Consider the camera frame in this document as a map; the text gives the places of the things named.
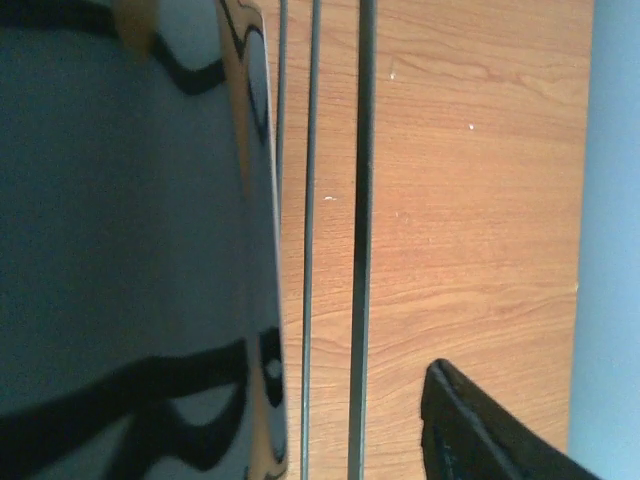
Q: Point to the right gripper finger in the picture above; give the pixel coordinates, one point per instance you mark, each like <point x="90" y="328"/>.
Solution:
<point x="466" y="434"/>

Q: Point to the black rimmed striped plate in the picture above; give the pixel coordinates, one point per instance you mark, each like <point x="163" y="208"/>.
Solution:
<point x="140" y="267"/>

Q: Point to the dark wire dish rack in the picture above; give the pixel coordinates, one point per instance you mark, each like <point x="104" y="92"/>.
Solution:
<point x="300" y="366"/>

